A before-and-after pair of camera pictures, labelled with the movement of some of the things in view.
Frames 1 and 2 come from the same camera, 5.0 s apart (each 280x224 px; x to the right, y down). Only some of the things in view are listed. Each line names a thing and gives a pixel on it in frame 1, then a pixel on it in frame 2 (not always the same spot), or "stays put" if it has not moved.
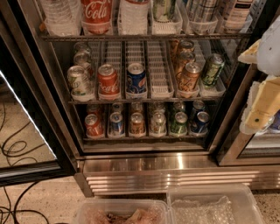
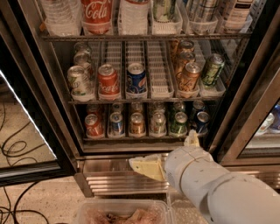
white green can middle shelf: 81,87 stays put
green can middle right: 213,66 stays put
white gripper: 269,53 to 189,166
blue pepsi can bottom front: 200,126 stays put
